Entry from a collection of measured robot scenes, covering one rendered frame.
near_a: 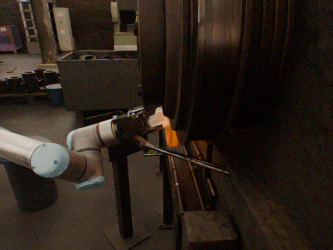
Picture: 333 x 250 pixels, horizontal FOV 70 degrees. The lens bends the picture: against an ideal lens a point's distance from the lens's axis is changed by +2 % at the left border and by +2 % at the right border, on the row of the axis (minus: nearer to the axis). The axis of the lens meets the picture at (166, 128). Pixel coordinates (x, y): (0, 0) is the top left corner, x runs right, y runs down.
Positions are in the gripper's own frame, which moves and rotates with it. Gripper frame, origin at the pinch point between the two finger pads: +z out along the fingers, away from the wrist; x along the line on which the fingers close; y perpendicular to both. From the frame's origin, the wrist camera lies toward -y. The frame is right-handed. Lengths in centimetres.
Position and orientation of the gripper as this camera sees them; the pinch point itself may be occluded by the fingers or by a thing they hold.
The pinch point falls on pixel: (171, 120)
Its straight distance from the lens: 83.8
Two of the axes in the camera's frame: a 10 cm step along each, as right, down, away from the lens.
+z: 9.6, -2.8, -0.6
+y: -2.8, -8.6, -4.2
